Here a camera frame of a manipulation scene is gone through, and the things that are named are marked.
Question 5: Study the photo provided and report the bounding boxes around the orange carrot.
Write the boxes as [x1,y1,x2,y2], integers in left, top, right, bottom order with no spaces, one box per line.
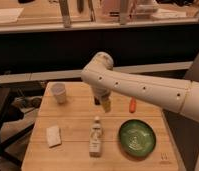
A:
[129,97,136,113]

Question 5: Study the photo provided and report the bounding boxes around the black rectangular block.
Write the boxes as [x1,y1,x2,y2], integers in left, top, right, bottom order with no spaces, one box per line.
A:
[94,97,100,105]

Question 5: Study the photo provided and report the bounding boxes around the white paper sheet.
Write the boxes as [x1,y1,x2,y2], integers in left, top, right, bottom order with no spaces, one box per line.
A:
[0,8,23,24]

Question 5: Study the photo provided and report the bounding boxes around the white plastic bottle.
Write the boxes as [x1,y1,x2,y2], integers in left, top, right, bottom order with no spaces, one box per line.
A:
[89,116,103,157]

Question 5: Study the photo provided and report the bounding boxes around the black chair at left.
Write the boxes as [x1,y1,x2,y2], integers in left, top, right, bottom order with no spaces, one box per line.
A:
[0,85,34,167]

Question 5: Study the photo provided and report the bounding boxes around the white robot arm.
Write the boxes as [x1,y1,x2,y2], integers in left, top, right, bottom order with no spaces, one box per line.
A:
[81,52,199,122]

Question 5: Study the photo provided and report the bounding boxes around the white paper cup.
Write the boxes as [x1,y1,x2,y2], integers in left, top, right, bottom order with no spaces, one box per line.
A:
[51,83,66,104]

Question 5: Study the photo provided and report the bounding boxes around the green round bowl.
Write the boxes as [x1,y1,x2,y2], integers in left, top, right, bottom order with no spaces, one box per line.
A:
[118,119,156,158]

